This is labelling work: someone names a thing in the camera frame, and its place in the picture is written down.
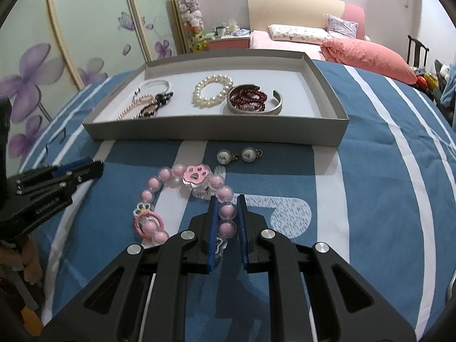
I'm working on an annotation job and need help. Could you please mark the pearl earring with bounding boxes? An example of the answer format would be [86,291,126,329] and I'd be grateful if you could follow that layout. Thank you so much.
[241,146,265,162]
[217,148,240,165]

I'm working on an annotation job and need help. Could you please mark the plush toy column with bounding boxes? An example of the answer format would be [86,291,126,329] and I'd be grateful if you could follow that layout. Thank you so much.
[177,0,207,52]

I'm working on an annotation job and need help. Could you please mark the floral glass wardrobe door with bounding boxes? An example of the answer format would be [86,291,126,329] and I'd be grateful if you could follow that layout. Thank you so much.
[123,0,186,62]
[44,0,152,87]
[0,0,84,172]

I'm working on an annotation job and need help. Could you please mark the purple pillow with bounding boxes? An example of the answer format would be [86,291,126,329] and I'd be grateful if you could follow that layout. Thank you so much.
[325,14,359,39]

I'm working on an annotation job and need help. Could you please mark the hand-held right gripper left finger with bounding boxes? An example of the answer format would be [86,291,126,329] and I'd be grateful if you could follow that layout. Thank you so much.
[39,195,219,342]

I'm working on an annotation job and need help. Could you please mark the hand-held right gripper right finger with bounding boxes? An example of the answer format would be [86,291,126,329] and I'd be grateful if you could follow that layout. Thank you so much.
[236,194,417,342]

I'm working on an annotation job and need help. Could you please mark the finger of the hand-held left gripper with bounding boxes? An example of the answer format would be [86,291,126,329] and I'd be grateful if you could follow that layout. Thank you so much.
[62,161,105,190]
[53,157,92,178]

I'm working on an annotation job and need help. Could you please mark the pink bead charm bracelet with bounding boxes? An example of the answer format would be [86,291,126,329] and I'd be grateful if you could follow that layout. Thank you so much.
[133,164,239,257]

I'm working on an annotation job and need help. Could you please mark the beige pink headboard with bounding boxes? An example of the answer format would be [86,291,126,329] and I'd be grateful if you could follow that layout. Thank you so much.
[247,0,366,41]

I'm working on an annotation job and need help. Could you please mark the blue white striped cloth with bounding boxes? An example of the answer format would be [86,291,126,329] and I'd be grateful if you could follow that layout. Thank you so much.
[18,57,456,342]

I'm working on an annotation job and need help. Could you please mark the wide silver cuff bracelet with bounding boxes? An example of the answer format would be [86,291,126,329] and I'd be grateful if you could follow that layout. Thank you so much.
[227,84,284,115]

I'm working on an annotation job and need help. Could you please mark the dark wooden chair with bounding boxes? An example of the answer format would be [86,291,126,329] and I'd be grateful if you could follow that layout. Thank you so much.
[406,34,430,69]

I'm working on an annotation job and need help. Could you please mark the person's left hand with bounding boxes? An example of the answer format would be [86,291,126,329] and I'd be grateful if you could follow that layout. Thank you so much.
[0,236,41,286]

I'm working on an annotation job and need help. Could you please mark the red yellow toys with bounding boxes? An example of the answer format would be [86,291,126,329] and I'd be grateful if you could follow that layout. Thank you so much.
[414,72,439,90]

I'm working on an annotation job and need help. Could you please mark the black beaded bracelet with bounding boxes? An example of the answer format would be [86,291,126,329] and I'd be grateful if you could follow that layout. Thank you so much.
[137,92,174,118]

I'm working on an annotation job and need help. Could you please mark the grey plush toy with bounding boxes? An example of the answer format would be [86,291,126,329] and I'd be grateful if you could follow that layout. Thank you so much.
[434,60,450,80]

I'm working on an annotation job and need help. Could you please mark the blue garment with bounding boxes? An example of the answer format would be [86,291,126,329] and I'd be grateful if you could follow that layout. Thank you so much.
[440,63,456,108]

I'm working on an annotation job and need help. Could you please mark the white printed pillow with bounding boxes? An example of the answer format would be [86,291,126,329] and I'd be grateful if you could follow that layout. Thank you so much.
[268,24,332,45]

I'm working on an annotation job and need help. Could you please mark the pink bed mattress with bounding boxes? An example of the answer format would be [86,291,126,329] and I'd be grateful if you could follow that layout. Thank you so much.
[249,30,343,61]

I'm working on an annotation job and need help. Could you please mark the pink white nightstand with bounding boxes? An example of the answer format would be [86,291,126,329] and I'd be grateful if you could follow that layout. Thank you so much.
[207,35,251,51]

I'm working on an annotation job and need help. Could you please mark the grey cardboard box tray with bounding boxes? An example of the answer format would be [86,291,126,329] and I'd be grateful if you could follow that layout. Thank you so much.
[82,50,350,147]

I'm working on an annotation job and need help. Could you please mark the pink pearl bracelet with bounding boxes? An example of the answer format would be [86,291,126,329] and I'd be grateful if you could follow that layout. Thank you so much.
[117,93,157,121]

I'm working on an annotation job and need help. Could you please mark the folded pink duvet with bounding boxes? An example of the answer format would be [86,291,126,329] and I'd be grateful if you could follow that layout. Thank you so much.
[321,38,418,85]

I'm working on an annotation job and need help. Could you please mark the dark red bead bracelet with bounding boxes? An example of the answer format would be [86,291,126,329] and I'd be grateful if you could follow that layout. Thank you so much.
[230,87,268,112]

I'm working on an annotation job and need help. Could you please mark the thin silver bangle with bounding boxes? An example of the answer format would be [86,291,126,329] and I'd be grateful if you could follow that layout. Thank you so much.
[135,79,171,97]

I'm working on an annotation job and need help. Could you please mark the white pearl bracelet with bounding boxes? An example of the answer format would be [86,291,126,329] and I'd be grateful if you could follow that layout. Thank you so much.
[192,74,235,108]

